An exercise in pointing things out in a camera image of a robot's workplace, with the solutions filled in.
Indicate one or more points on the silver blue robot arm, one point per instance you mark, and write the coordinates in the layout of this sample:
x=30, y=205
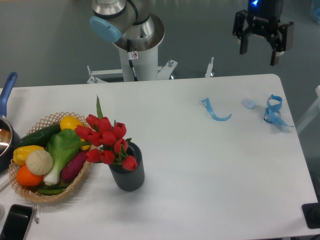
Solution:
x=131, y=26

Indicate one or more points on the dark grey ribbed vase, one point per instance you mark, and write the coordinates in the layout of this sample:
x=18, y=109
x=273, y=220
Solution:
x=130, y=180

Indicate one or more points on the woven wicker basket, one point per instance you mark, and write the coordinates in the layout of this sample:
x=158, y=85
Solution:
x=50, y=120

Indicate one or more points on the white steamed bun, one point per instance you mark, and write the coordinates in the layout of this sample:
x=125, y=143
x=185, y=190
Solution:
x=39, y=162

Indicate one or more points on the tangled blue ribbon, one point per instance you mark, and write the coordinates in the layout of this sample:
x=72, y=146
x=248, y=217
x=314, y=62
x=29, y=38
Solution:
x=272, y=113

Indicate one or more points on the curved blue ribbon strip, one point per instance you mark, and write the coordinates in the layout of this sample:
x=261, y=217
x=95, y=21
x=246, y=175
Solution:
x=208, y=106

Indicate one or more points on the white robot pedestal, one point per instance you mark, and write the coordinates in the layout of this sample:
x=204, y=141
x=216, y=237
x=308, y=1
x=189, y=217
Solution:
x=139, y=66

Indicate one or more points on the yellow lemon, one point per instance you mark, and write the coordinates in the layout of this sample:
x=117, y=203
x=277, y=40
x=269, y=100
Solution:
x=68, y=136

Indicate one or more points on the yellow bell pepper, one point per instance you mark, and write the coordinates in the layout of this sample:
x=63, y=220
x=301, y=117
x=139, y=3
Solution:
x=20, y=154

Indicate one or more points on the blue handled saucepan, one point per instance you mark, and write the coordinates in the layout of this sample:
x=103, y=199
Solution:
x=8, y=137

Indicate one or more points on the orange fruit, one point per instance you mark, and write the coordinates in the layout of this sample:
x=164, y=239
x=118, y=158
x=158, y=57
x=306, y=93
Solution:
x=26, y=178

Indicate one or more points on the black smartphone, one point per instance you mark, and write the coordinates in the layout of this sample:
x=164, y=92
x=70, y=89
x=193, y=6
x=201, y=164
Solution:
x=17, y=222

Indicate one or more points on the white metal base frame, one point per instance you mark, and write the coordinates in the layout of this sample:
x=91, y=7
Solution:
x=163, y=72

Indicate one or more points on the green bok choy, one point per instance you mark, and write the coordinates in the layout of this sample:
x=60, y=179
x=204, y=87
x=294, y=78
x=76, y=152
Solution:
x=61, y=157

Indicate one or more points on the green pea pods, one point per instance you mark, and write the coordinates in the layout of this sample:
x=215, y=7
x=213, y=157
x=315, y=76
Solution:
x=52, y=190

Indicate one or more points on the green cucumber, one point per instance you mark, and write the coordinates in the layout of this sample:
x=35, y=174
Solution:
x=39, y=137

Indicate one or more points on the purple sweet potato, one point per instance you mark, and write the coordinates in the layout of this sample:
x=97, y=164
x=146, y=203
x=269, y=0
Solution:
x=73, y=168

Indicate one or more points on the red tulip bouquet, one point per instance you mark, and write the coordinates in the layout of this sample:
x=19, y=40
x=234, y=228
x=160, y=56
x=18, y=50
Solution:
x=108, y=139

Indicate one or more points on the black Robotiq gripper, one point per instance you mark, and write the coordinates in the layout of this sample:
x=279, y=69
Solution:
x=263, y=18

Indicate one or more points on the black device at corner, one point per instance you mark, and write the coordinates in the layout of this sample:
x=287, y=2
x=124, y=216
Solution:
x=311, y=212

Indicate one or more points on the clear pen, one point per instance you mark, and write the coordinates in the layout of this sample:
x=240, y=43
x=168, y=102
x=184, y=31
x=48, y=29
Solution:
x=37, y=214

